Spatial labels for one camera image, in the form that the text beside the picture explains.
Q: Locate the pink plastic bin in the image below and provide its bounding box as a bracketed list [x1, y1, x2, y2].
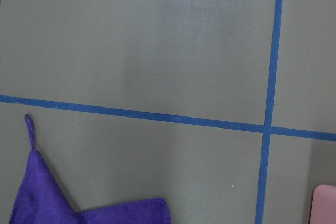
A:
[309, 185, 335, 224]

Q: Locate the purple microfiber cloth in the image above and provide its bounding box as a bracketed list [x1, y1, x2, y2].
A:
[10, 114, 171, 224]

